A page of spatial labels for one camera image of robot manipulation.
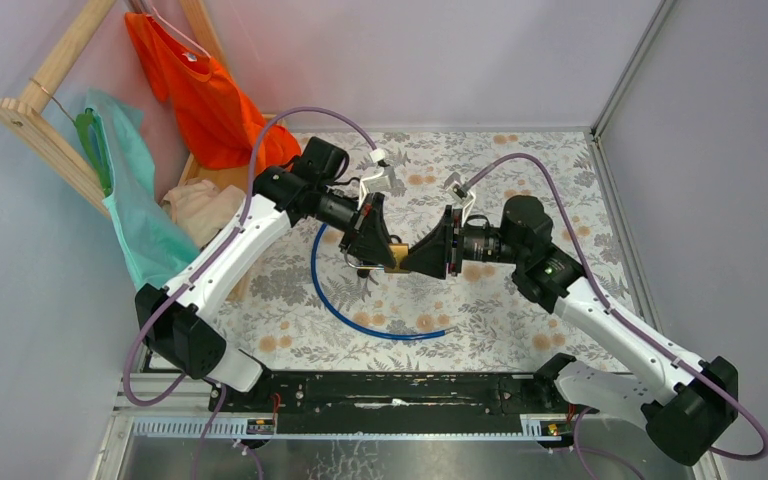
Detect beige crumpled cloth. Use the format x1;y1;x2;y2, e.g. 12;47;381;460
160;178;246;248

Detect teal cloth garment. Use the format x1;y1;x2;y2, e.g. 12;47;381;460
85;89;199;289

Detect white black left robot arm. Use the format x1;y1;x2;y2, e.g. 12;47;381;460
135;138;398;411

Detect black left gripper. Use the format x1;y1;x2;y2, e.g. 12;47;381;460
309;182;397;266

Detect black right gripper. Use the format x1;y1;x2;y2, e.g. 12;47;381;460
399;205;525;280

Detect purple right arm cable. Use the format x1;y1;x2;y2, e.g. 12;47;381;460
463;152;768;480

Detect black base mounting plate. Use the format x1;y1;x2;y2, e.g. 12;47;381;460
208;371;583;435

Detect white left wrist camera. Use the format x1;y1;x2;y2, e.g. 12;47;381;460
358;148;396;206

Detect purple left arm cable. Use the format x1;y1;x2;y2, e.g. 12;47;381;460
122;107;380;480

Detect orange t-shirt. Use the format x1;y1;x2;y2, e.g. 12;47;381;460
124;13;267;170

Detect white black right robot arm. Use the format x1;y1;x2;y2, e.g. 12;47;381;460
399;195;738;466

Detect wooden clothes rack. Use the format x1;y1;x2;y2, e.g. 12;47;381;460
0;0;289;303

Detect grey aluminium frame rail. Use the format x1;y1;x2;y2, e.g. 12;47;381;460
589;0;730;480

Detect brass padlock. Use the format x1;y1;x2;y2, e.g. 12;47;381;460
344;241;410;274

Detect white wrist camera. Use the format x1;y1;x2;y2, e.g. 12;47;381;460
443;172;477;222
358;148;396;206

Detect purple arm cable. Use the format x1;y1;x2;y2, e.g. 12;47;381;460
122;107;380;480
463;152;768;480

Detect blue cable lock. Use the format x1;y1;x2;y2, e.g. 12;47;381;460
310;225;458;342

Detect green clothes hanger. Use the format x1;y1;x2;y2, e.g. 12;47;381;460
74;108;112;197

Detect pink clothes hanger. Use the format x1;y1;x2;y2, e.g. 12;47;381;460
145;0;211;58

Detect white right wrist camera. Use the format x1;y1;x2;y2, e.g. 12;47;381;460
443;172;477;222

